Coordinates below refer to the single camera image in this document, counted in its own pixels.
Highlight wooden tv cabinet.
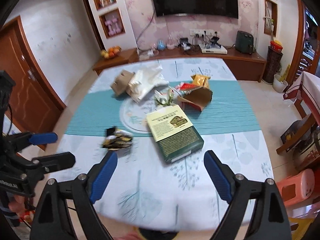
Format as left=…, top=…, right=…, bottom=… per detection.
left=92, top=45, right=267, bottom=83

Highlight black trash bin yellow rim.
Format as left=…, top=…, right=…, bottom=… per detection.
left=135, top=228, right=178, bottom=240

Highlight dark tall vase stand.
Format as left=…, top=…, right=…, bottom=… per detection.
left=262, top=46, right=283, bottom=85

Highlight white plastic bag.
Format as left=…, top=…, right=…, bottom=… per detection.
left=127, top=63, right=169, bottom=103

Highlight green book box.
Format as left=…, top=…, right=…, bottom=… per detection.
left=146, top=105, right=204, bottom=164

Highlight gold foil wrapper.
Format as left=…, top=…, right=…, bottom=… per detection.
left=191, top=74, right=210, bottom=89

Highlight person right hand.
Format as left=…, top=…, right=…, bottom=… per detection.
left=8, top=195, right=25, bottom=216

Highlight brown wooden door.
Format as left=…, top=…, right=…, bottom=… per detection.
left=1, top=16, right=66, bottom=133

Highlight fruit bowl with oranges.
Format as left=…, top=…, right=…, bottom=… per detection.
left=100, top=46, right=121, bottom=59

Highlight white set-top box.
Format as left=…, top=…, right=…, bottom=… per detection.
left=199, top=44, right=228, bottom=55

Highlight dark green air fryer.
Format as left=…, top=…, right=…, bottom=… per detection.
left=235, top=30, right=254, bottom=55

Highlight black gold snack wrapper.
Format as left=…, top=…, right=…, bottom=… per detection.
left=101, top=126, right=133, bottom=151

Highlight pink dumbbells in niche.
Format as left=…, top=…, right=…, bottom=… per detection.
left=105, top=17, right=121, bottom=36

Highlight red brown cardboard box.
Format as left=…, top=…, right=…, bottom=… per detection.
left=177, top=87, right=213, bottom=112

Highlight leaf print tablecloth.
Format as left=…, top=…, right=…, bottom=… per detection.
left=53, top=58, right=273, bottom=231

